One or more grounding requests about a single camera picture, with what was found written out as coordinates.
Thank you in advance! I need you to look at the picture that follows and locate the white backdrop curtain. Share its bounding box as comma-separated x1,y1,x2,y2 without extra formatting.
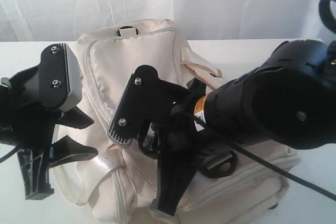
1,0,333,41

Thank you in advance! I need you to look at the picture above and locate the cream fabric duffel bag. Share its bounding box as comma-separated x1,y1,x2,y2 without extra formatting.
52,18,301,224

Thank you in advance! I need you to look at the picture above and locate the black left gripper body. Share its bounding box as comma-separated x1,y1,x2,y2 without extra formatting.
1,66,62,200

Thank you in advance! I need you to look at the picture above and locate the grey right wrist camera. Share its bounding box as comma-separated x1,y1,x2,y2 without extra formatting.
108,65,174,148

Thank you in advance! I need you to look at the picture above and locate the black left camera cable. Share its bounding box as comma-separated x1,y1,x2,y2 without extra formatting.
0,146,20,164

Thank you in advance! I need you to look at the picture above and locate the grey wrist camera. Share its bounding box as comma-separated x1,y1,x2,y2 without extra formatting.
108,65,174,148
38,43,82,112

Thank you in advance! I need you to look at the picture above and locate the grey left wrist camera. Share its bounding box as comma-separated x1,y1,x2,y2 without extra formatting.
38,43,82,112

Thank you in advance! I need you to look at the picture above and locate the black right camera cable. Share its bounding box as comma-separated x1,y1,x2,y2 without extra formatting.
170,108,336,205

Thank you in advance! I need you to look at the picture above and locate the black camera cable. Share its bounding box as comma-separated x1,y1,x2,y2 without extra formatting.
0,146,20,164
170,108,336,205

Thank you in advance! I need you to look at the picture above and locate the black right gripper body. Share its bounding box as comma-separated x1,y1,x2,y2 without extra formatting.
138,78,206,215

